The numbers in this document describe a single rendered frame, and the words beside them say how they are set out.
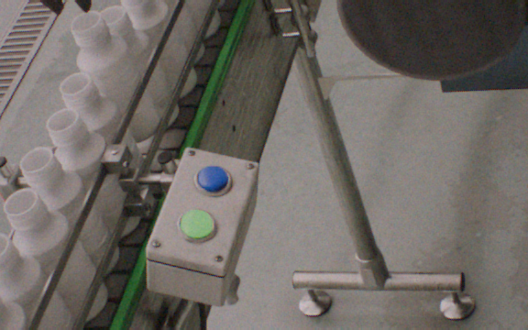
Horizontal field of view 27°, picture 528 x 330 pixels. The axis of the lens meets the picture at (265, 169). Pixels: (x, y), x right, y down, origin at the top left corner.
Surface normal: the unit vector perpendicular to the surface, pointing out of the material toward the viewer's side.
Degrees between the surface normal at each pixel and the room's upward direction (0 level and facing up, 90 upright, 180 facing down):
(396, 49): 89
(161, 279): 90
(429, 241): 0
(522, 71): 90
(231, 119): 90
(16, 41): 0
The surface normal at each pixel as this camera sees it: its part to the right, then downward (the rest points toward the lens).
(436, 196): -0.27, -0.69
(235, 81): 0.93, -0.02
